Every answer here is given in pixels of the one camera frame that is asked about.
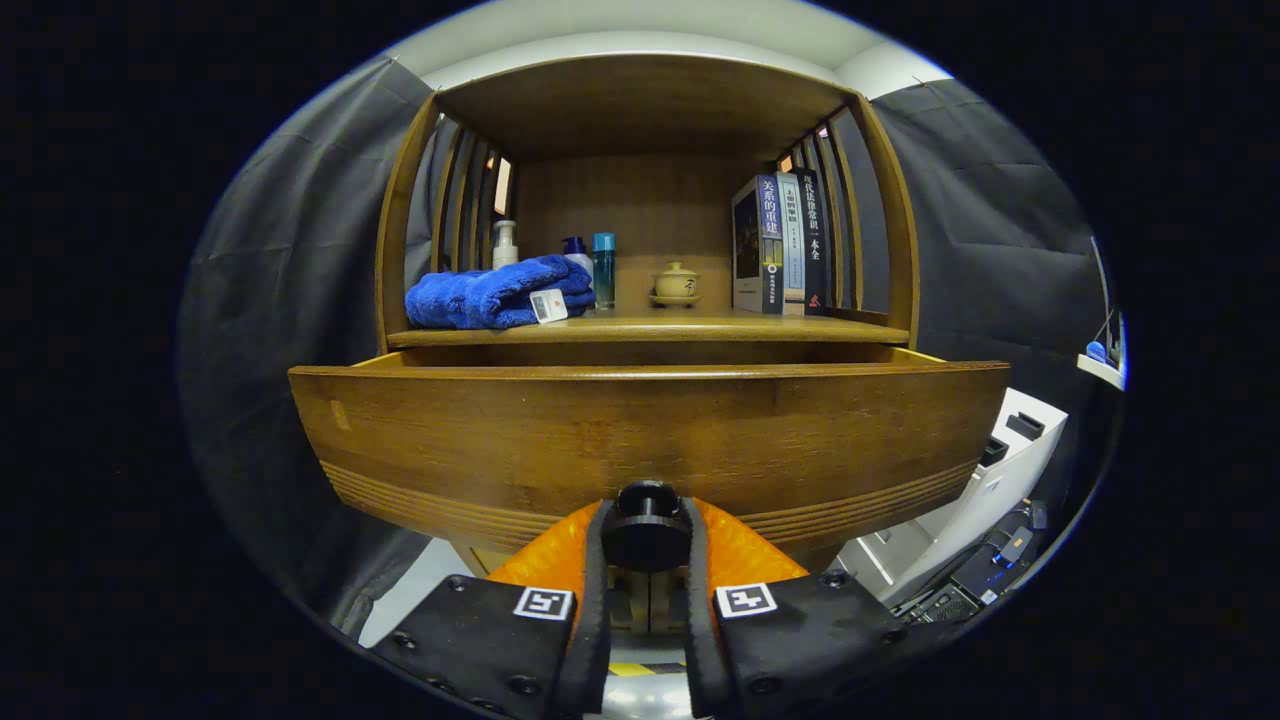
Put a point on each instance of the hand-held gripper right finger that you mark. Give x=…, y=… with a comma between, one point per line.
x=700, y=640

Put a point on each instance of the teal bottle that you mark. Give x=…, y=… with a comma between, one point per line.
x=604, y=275

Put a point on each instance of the white bottle with blue cap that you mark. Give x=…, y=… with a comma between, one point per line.
x=580, y=260

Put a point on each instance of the light grey book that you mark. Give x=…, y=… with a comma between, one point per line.
x=792, y=240

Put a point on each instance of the wooden drawer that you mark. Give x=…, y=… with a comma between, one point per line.
x=600, y=440

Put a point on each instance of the white side cabinet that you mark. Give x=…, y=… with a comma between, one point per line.
x=1000, y=480

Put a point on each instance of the white pump bottle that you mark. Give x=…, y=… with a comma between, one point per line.
x=505, y=250

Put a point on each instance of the blue folded towel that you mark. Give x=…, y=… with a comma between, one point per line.
x=480, y=295

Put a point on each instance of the dark blue book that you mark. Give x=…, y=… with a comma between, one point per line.
x=768, y=240

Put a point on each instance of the black book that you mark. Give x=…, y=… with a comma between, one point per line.
x=814, y=240

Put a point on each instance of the wooden countertop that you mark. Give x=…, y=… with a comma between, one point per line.
x=680, y=325

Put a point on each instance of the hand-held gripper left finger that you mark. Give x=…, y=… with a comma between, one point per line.
x=598, y=620

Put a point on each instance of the small blue object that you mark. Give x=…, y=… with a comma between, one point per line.
x=1096, y=352

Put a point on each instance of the white side shelf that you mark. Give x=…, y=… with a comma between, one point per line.
x=1100, y=368

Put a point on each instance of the black drawer knob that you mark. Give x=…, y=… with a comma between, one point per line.
x=646, y=530

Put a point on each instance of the beige lidded teacup with saucer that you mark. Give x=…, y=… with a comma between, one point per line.
x=676, y=285

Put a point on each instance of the black electronic device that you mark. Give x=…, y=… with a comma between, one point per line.
x=985, y=575

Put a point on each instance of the wooden cabinet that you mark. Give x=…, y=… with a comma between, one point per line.
x=640, y=200

